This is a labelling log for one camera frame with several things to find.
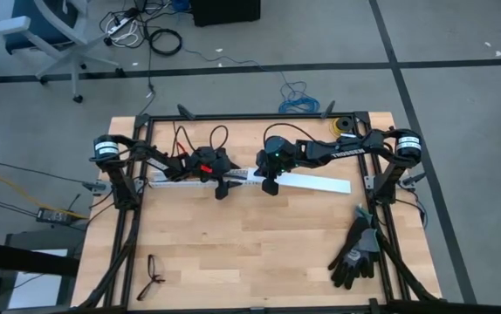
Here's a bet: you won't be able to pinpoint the yellow floor cable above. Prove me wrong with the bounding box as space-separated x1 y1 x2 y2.
0 173 90 219

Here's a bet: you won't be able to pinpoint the black power adapter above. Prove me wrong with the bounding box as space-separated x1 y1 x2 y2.
36 208 75 226

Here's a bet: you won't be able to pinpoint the white raceway cover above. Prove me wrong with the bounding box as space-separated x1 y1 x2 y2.
246 167 352 195

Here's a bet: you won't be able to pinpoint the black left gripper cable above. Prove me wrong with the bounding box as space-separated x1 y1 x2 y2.
171 125 230 154

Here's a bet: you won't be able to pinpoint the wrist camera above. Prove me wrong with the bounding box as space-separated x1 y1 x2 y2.
265 135 298 154
196 159 222 182

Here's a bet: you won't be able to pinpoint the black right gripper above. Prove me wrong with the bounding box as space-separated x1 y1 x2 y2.
255 150 299 196

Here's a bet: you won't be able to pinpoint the office chair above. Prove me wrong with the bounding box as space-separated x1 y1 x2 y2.
0 0 125 105

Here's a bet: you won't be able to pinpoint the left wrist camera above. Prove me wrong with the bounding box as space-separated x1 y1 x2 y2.
196 159 222 182

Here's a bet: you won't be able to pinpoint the blue cable coil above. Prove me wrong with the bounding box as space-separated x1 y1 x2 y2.
278 80 321 114

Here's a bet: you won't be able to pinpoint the black-framed glasses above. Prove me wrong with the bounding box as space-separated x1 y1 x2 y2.
135 254 167 302

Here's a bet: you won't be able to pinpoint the black beam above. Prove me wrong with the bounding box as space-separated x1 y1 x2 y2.
0 237 81 278

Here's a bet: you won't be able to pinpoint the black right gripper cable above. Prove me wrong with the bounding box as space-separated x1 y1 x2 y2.
262 122 318 145

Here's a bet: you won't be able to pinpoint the black box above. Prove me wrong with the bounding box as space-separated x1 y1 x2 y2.
189 0 262 27

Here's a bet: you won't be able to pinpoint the white power strip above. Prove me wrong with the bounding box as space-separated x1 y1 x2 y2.
106 11 141 37

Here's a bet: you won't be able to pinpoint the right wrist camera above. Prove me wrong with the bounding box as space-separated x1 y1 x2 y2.
265 135 298 154

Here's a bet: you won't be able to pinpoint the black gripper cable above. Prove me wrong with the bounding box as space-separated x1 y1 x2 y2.
171 125 230 154
262 122 318 145

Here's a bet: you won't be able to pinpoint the black grey work glove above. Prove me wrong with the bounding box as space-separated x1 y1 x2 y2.
327 204 374 271
331 227 382 290

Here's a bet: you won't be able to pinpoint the white slotted cable raceway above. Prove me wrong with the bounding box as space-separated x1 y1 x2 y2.
148 167 251 189

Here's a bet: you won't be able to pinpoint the black floor cable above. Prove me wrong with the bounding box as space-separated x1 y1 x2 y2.
136 0 158 117

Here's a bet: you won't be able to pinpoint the black cable coil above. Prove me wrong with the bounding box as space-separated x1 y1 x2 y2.
148 28 184 57

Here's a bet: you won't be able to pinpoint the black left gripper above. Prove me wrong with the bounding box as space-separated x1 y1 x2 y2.
188 147 245 201

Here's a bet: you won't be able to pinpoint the yellow tape roll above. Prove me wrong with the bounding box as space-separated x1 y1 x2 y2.
329 116 354 139

